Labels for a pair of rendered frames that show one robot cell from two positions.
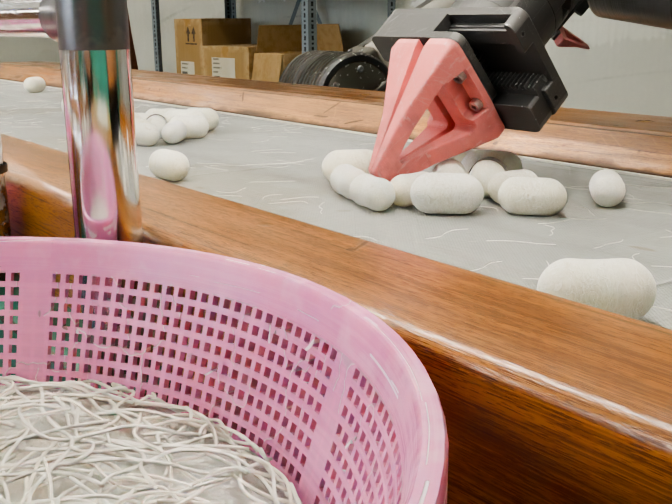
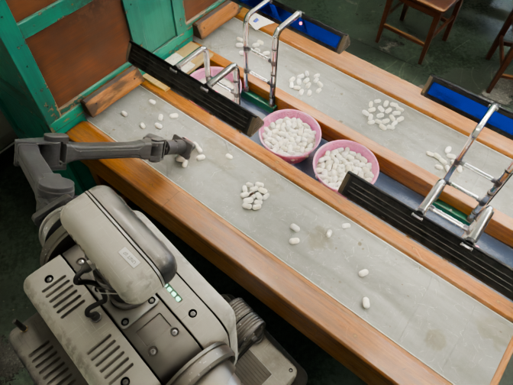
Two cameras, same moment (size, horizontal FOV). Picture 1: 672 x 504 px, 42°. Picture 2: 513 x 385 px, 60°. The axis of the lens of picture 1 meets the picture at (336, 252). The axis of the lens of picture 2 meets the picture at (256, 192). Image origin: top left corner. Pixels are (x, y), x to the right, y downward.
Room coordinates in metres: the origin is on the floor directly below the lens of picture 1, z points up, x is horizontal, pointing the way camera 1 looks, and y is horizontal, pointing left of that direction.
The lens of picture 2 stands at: (1.70, -0.08, 2.19)
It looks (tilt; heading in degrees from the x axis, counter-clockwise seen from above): 56 degrees down; 165
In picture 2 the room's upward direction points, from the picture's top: 1 degrees clockwise
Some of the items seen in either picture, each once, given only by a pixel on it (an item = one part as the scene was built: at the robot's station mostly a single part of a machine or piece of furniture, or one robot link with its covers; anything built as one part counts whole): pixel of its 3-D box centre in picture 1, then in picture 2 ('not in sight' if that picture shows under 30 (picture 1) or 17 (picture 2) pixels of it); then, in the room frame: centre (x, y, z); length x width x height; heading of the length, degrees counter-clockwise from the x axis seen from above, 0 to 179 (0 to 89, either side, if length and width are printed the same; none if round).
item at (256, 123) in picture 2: not in sight; (190, 83); (0.46, 0.00, 1.08); 0.62 x 0.08 x 0.07; 38
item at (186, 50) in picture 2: not in sight; (179, 65); (-0.02, -0.02, 0.77); 0.33 x 0.15 x 0.01; 128
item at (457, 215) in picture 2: not in sight; (479, 168); (0.93, 0.97, 0.90); 0.20 x 0.19 x 0.45; 38
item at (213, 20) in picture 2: not in sight; (217, 17); (-0.27, 0.22, 0.83); 0.30 x 0.06 x 0.07; 128
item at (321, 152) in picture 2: not in sight; (343, 172); (0.72, 0.55, 0.72); 0.27 x 0.27 x 0.10
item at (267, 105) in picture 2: not in sight; (270, 56); (0.17, 0.38, 0.90); 0.20 x 0.19 x 0.45; 38
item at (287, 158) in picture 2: not in sight; (288, 139); (0.50, 0.38, 0.72); 0.27 x 0.27 x 0.10
